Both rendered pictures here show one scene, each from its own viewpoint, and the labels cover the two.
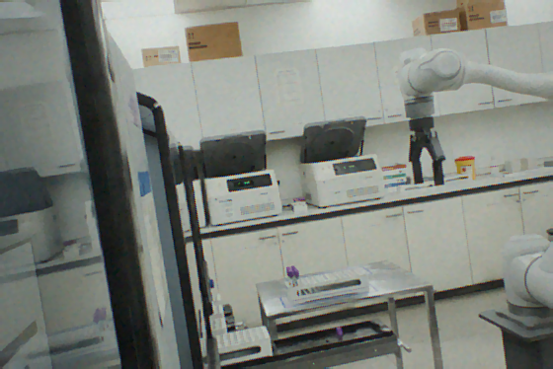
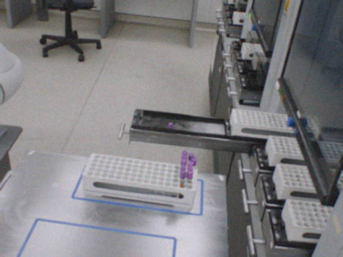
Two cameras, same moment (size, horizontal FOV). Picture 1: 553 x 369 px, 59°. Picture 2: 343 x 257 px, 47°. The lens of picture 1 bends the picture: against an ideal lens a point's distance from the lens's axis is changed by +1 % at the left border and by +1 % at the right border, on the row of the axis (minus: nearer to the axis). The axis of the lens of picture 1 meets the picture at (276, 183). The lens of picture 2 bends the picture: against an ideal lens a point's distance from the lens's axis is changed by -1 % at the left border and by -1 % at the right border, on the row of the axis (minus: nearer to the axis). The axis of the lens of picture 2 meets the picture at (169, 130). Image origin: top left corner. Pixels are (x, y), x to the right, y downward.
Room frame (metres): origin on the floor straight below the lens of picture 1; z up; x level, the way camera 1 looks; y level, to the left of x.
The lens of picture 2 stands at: (2.55, 0.06, 1.55)
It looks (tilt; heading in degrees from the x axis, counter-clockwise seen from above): 33 degrees down; 189
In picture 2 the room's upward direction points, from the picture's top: 7 degrees clockwise
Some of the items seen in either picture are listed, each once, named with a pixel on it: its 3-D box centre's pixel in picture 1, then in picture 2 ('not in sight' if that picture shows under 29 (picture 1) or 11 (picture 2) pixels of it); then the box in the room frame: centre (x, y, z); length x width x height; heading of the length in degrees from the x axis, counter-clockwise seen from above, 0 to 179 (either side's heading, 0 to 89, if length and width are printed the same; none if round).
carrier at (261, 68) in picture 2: not in sight; (261, 75); (0.91, 0.18, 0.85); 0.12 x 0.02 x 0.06; 9
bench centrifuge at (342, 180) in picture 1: (337, 161); not in sight; (4.07, -0.54, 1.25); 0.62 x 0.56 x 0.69; 9
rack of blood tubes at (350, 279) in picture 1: (326, 285); (141, 180); (1.75, -0.13, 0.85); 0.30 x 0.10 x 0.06; 97
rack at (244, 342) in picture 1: (216, 353); (272, 127); (1.31, 0.23, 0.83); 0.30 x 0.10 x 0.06; 99
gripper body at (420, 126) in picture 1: (422, 131); not in sight; (1.52, -0.48, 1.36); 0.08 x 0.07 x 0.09; 9
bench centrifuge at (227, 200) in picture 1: (237, 176); not in sight; (3.93, 0.30, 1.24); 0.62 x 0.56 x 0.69; 10
